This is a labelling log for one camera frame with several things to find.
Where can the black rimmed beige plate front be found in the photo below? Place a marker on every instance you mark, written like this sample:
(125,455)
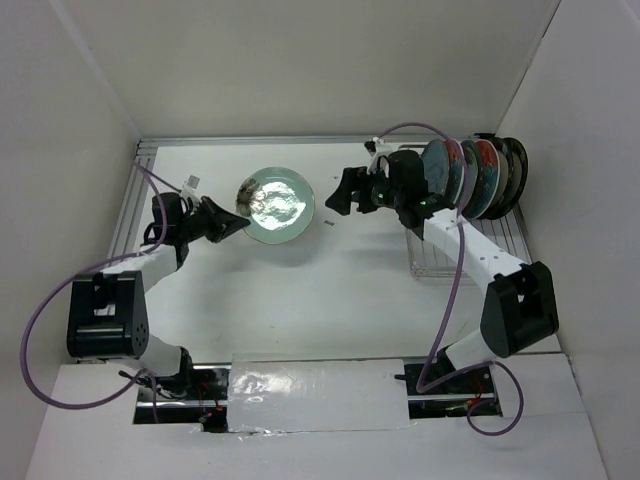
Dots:
(520,157)

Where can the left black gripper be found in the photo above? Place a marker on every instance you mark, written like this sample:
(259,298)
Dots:
(222,223)

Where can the black rimmed beige plate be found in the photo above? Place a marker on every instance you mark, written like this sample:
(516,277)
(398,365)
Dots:
(508,169)
(520,157)

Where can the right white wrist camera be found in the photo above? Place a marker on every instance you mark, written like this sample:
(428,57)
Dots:
(379,151)

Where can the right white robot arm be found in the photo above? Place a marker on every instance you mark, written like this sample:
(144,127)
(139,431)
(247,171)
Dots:
(519,308)

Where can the mint green flower plate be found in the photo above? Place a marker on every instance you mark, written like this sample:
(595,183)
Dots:
(472,189)
(279,204)

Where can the black rimmed beige plate back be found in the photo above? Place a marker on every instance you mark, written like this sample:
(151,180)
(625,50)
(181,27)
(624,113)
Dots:
(508,169)

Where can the red teal floral plate back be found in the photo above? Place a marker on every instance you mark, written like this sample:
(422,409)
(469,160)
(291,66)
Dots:
(454,186)

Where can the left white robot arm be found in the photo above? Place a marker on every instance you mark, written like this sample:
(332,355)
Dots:
(108,317)

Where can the aluminium frame rail left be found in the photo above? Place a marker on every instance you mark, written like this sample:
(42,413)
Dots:
(124,237)

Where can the mint green flower plate front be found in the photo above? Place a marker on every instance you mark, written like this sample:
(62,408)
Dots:
(472,189)

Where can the aluminium frame rail back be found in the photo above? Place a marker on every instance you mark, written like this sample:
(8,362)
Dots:
(145,146)

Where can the white foil cover sheet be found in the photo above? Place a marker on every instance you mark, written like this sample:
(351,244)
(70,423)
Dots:
(316,396)

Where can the red teal floral plate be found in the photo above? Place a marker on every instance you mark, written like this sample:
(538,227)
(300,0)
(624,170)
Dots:
(489,174)
(454,186)

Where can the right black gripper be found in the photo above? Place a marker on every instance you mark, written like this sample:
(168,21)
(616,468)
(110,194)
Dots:
(358,189)

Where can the mint green flower plate back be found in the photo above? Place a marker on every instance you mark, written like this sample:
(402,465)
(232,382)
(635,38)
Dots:
(279,204)

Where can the dark teal plate back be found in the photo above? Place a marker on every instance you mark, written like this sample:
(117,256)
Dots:
(435,159)

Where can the aluminium frame rail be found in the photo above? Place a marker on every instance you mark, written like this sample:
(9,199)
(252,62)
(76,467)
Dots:
(145,146)
(124,237)

